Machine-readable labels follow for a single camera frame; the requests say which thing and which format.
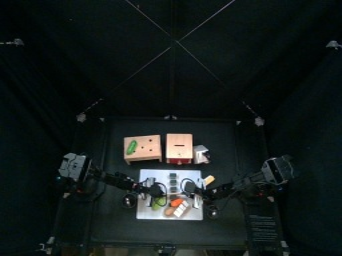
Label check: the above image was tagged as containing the white knife holder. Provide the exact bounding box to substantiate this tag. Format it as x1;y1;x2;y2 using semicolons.
192;144;211;165

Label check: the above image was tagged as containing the green toy peg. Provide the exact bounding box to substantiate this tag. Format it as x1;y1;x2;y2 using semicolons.
125;139;138;155

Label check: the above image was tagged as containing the wooden coin box red drawer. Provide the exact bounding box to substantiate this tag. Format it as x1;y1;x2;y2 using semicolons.
164;133;195;166

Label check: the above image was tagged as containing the lime green toy vegetable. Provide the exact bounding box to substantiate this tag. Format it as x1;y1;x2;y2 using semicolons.
150;197;166;211

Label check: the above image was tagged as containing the thin white cord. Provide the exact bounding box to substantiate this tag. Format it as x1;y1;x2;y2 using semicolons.
81;0;236;114
124;0;259;118

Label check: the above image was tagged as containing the wooden peg box with holes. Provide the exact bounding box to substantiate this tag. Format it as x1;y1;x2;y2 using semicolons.
122;134;162;165

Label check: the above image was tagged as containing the white plastic cutting board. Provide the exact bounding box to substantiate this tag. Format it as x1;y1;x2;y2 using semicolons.
134;168;205;221

